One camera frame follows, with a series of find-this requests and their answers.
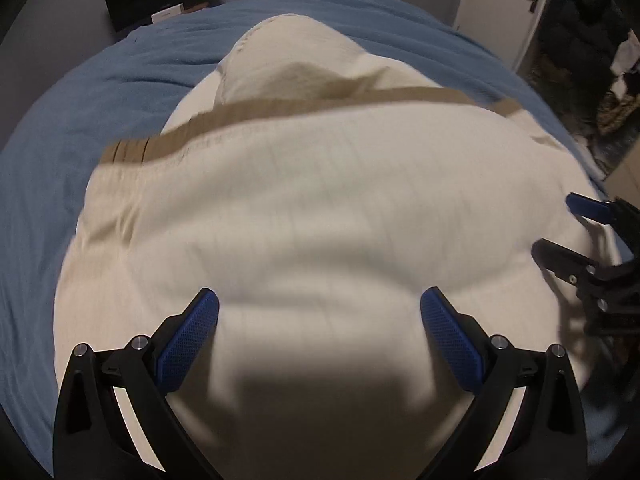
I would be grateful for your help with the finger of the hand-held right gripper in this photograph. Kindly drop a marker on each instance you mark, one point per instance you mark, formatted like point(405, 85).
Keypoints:
point(560, 257)
point(582, 204)

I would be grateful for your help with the blue blanket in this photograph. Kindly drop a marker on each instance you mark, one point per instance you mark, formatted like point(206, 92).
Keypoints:
point(100, 110)

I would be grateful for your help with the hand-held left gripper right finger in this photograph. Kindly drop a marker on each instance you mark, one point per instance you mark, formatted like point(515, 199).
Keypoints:
point(450, 335)

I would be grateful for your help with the cream pants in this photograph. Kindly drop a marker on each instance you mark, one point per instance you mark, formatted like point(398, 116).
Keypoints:
point(320, 200)

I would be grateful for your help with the pile of dark clothes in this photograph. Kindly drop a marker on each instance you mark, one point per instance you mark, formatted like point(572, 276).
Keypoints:
point(580, 35)

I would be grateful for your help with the white door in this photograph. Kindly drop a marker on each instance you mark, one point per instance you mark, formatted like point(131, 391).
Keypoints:
point(500, 5)

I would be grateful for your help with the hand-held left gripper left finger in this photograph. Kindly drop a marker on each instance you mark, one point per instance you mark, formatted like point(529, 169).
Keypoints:
point(192, 330)

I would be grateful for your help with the white box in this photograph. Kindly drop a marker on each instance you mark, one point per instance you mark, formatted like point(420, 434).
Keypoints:
point(167, 14)

